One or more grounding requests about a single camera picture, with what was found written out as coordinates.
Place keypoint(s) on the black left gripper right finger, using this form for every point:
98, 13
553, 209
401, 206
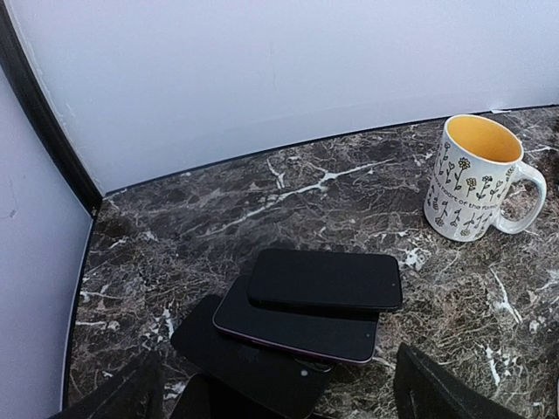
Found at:
424, 389

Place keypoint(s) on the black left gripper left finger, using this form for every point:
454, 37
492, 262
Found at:
136, 391

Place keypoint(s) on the black smartphone bottom stack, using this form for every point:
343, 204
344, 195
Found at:
206, 397

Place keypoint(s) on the purple-edged black smartphone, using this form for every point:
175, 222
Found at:
342, 340

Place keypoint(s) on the black smartphone lower stack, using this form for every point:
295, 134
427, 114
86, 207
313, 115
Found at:
272, 379

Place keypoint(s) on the white floral mug yellow inside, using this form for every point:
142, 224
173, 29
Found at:
477, 161

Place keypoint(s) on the black left corner post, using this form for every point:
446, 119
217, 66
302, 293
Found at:
17, 69

